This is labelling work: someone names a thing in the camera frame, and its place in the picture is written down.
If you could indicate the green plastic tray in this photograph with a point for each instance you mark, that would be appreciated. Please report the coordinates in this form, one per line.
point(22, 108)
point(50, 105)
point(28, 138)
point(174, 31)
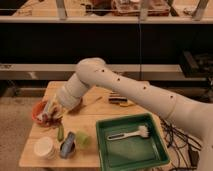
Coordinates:
point(132, 153)

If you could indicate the light green plastic cup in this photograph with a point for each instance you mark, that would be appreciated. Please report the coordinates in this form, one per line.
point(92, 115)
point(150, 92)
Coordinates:
point(82, 139)

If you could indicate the wooden table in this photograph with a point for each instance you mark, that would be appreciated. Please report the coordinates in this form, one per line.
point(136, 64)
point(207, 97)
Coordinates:
point(95, 107)

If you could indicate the yellow banana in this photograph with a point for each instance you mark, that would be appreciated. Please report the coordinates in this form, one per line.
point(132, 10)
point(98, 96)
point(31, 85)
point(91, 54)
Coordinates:
point(126, 104)

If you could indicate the blue grey can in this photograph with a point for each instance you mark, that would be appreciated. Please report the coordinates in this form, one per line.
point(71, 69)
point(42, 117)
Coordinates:
point(67, 148)

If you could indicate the orange plastic bowl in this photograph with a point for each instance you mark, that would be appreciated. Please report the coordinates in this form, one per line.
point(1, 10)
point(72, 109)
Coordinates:
point(38, 108)

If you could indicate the striped dark block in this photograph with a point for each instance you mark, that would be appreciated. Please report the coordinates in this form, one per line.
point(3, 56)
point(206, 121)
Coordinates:
point(116, 98)

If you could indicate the crumpled white blue packet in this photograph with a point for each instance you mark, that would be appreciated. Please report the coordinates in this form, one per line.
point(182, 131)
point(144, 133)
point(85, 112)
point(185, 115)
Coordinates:
point(42, 115)

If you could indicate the white dish brush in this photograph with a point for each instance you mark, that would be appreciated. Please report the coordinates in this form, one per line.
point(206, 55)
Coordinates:
point(142, 131)

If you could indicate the green cucumber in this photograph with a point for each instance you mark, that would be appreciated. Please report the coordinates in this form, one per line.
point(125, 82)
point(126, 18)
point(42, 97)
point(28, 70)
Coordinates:
point(60, 134)

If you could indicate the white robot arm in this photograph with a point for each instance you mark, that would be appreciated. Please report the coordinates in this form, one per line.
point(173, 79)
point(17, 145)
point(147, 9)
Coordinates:
point(194, 117)

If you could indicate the white paper cup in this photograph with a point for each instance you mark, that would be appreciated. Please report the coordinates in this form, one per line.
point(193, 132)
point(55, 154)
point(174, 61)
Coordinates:
point(44, 148)

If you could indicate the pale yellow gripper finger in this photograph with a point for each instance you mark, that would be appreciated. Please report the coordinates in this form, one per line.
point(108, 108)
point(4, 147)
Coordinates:
point(58, 113)
point(51, 104)

